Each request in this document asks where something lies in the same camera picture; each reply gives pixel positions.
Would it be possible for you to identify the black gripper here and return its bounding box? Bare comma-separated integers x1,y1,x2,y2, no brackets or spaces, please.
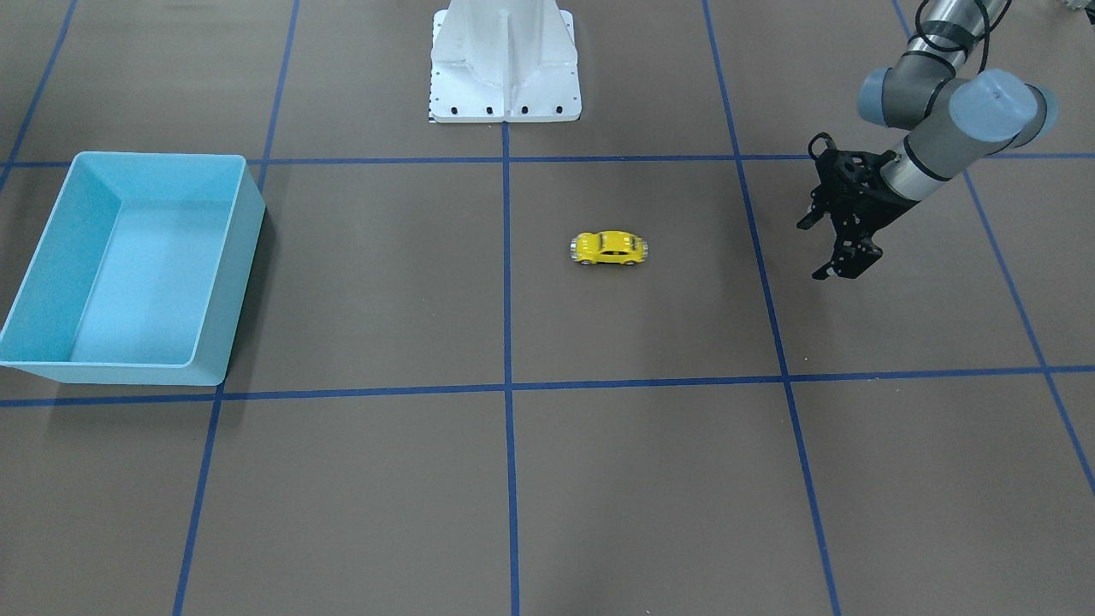
796,190,909,281

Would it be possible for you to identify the yellow beetle toy car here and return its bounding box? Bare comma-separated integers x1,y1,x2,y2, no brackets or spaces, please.
570,230,649,266

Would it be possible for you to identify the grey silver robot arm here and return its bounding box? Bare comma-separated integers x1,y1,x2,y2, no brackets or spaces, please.
797,1,1059,281

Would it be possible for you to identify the light blue plastic bin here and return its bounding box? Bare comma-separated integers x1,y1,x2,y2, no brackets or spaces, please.
1,151,265,386

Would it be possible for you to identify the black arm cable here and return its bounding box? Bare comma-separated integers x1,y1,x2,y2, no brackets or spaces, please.
911,0,1015,69

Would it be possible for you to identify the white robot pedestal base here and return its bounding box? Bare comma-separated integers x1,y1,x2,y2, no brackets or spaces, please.
428,1,583,123

